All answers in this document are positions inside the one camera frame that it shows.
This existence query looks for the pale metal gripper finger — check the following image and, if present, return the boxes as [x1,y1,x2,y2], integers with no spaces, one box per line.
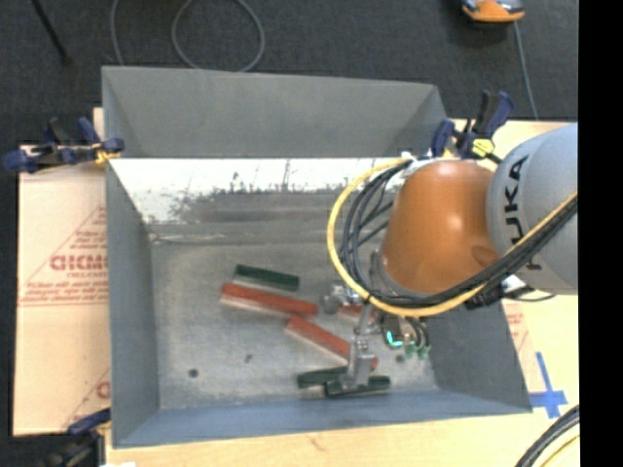
[319,283,364,316]
[339,337,380,391]

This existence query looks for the dark green flat block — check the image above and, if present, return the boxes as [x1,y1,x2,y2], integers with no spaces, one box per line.
[323,375,392,400]
[232,263,301,293]
[296,366,350,391]

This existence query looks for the red-brown flat block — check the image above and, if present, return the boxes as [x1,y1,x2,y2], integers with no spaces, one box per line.
[283,314,382,372]
[218,282,320,319]

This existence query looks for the grey metal bin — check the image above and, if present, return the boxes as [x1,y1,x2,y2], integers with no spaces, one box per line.
[100,65,534,449]

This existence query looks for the brown cardboard board, red print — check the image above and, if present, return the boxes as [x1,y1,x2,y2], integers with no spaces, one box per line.
[11,141,114,438]

